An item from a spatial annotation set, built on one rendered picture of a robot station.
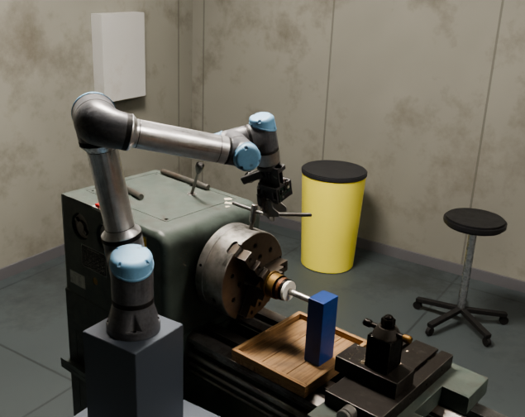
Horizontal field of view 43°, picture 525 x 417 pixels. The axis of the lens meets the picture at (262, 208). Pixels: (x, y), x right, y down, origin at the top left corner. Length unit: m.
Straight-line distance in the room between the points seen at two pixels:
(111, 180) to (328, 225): 3.00
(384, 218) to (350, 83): 1.06
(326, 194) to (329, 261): 0.51
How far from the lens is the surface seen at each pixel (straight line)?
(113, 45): 5.07
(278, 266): 2.32
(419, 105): 4.93
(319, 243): 4.79
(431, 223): 5.10
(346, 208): 4.69
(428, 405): 2.08
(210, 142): 1.77
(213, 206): 2.42
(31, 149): 4.81
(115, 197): 1.90
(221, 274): 2.18
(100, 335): 1.94
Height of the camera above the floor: 2.08
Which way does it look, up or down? 20 degrees down
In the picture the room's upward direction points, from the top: 2 degrees clockwise
